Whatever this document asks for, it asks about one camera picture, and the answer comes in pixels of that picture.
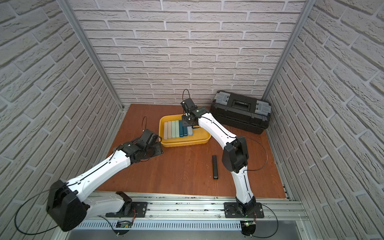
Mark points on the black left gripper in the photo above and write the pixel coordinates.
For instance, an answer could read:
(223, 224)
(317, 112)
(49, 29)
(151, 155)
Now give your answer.
(152, 147)

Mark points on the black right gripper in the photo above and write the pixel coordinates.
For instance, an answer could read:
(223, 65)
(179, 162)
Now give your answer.
(185, 118)

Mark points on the light grey bar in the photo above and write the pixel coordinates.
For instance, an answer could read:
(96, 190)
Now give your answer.
(190, 130)

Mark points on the light mint bar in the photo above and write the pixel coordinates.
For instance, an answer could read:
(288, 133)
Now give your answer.
(177, 129)

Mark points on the dark teal bar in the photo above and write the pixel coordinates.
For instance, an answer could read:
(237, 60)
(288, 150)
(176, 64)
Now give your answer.
(181, 129)

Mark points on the pale green bar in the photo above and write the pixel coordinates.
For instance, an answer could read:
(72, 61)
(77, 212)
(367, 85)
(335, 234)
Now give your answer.
(174, 129)

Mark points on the long beige bar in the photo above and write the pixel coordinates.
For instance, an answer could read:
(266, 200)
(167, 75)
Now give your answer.
(169, 131)

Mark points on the black bar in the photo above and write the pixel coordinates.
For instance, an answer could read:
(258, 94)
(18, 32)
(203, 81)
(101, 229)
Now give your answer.
(215, 167)

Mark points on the short beige bar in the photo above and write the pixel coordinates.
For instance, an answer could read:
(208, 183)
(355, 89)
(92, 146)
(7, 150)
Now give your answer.
(165, 130)

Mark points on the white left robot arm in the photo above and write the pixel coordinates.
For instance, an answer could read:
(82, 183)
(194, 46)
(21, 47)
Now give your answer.
(70, 203)

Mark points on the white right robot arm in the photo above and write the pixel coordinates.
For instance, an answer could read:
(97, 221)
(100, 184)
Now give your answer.
(235, 151)

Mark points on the yellow plastic tray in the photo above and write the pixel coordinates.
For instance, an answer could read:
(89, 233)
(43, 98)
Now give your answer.
(200, 136)

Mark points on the black plastic toolbox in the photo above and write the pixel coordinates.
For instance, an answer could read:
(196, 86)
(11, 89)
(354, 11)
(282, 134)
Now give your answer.
(242, 112)

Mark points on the white vent grille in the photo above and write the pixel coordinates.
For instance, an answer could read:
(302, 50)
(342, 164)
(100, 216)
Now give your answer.
(161, 225)

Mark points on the aluminium front mounting rail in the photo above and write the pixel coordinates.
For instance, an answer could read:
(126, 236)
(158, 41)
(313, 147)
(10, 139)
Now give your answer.
(193, 207)

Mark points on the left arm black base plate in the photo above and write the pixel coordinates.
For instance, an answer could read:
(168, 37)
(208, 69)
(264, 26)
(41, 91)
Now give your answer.
(138, 209)

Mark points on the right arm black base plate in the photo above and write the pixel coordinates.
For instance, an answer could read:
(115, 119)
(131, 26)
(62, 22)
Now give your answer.
(232, 211)

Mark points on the aluminium right corner post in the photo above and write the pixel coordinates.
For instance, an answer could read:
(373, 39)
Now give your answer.
(307, 8)

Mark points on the aluminium corner post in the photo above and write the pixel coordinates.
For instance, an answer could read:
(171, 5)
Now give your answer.
(85, 41)
(307, 8)

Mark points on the aluminium left corner post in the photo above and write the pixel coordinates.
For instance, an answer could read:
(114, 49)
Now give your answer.
(85, 41)

